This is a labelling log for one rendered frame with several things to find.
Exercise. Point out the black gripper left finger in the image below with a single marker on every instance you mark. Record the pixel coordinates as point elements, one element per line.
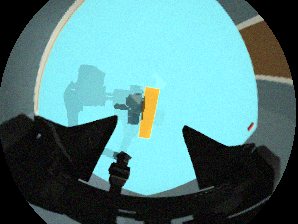
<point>82,143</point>

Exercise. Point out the yellow rectangular bar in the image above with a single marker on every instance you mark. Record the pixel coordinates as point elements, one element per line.
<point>148,112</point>

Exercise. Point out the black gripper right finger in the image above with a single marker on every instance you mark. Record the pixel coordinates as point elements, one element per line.
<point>210,158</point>

